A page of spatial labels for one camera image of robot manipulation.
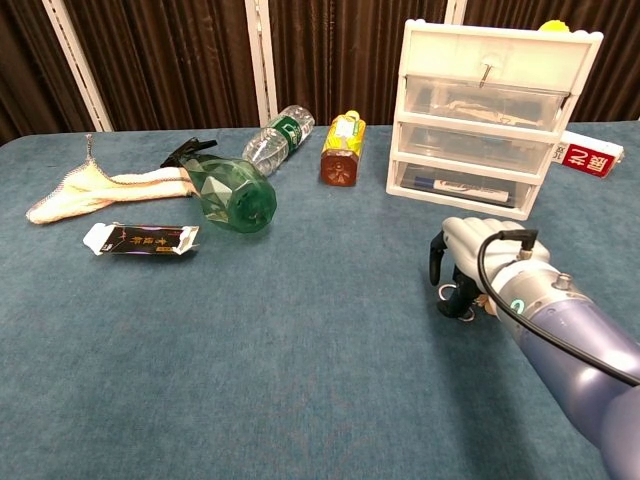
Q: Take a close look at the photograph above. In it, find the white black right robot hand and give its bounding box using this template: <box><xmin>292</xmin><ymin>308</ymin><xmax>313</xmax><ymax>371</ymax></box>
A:
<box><xmin>427</xmin><ymin>215</ymin><xmax>552</xmax><ymax>320</ymax></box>

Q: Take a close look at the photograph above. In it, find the furry plush toy keychain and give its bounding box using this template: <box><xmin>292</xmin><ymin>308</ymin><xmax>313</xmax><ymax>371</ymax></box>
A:
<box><xmin>436</xmin><ymin>282</ymin><xmax>499</xmax><ymax>322</ymax></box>

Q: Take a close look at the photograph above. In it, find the white drawer organizer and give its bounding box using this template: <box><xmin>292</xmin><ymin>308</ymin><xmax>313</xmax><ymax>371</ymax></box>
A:
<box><xmin>384</xmin><ymin>18</ymin><xmax>605</xmax><ymax>222</ymax></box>

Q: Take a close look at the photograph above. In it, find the blue marker in drawer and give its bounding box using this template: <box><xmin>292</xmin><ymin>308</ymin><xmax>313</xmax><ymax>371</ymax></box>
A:
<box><xmin>412</xmin><ymin>174</ymin><xmax>519</xmax><ymax>208</ymax></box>

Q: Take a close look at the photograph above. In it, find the clear plastic drawer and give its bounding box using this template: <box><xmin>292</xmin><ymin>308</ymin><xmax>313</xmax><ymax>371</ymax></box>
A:
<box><xmin>397</xmin><ymin>119</ymin><xmax>557</xmax><ymax>174</ymax></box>
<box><xmin>403</xmin><ymin>73</ymin><xmax>572</xmax><ymax>127</ymax></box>
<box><xmin>389</xmin><ymin>159</ymin><xmax>534</xmax><ymax>212</ymax></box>

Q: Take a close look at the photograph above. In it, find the red white carton box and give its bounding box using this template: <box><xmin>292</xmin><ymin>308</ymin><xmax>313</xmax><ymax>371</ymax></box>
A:
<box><xmin>552</xmin><ymin>130</ymin><xmax>626</xmax><ymax>180</ymax></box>

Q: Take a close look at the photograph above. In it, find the yellow label tea bottle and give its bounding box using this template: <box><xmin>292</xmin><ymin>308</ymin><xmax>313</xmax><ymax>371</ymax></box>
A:
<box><xmin>319</xmin><ymin>110</ymin><xmax>367</xmax><ymax>188</ymax></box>

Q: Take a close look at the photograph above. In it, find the clear plastic water bottle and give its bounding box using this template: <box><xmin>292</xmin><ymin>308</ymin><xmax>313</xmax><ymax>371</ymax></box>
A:
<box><xmin>241</xmin><ymin>104</ymin><xmax>316</xmax><ymax>177</ymax></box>

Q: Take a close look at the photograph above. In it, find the green transparent spray bottle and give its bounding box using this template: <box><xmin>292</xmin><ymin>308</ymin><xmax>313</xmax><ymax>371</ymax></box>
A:
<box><xmin>159</xmin><ymin>138</ymin><xmax>279</xmax><ymax>235</ymax></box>

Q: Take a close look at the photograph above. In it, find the black snack packet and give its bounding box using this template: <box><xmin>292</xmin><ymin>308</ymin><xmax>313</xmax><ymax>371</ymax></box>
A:
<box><xmin>82</xmin><ymin>222</ymin><xmax>201</xmax><ymax>257</ymax></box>

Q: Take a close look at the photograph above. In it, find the dark brown curtain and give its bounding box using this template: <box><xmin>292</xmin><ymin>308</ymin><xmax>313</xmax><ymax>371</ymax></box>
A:
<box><xmin>0</xmin><ymin>0</ymin><xmax>640</xmax><ymax>146</ymax></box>

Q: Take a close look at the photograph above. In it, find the cream cloth rag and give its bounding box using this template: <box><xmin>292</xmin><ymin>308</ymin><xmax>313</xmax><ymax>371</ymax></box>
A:
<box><xmin>25</xmin><ymin>133</ymin><xmax>194</xmax><ymax>226</ymax></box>

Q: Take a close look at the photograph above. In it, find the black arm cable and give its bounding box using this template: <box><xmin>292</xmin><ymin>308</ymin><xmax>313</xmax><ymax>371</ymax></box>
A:
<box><xmin>476</xmin><ymin>228</ymin><xmax>640</xmax><ymax>388</ymax></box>

